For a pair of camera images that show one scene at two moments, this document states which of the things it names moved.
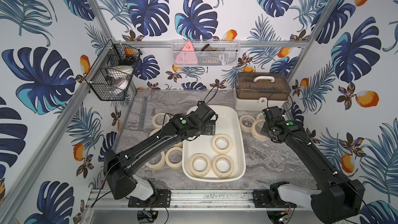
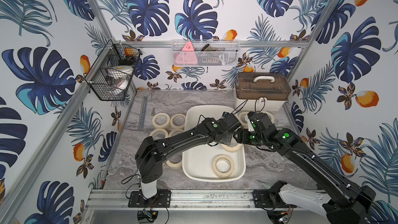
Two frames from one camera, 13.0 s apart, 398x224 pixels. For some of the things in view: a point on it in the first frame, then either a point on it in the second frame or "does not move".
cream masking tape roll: x=199 y=165 -> x=231 y=149
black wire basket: x=110 y=78 does not move
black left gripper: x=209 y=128 -> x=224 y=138
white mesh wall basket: x=205 y=53 does not move
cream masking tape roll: x=159 y=120 does not move
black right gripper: x=263 y=130 -> x=241 y=136
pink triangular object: x=187 y=56 does not move
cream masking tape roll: x=173 y=157 does not move
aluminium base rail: x=101 y=199 does not move
